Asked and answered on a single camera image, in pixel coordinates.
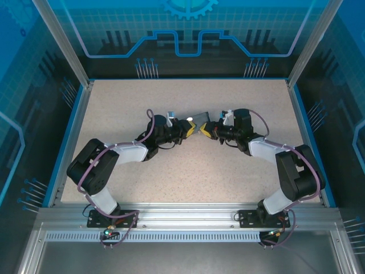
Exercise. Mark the small connector circuit board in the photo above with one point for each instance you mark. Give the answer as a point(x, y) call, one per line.
point(273, 234)
point(107, 232)

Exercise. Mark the aluminium side rail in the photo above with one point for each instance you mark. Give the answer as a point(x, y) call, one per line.
point(81, 114)
point(299, 114)

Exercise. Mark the aluminium corner post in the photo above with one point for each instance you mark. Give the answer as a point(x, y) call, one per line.
point(310, 42)
point(65, 42)

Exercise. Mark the aluminium front rail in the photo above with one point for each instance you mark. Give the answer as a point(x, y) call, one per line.
point(188, 214)

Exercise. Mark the steel bottom panel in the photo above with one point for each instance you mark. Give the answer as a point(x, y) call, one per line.
point(182, 257)

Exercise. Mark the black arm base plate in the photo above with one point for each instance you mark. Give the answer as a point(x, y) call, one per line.
point(97, 219)
point(246, 218)

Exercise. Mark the blue starry night box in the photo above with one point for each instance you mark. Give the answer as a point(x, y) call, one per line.
point(201, 116)

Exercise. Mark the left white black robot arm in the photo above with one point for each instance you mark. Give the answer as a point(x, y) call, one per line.
point(131, 149)

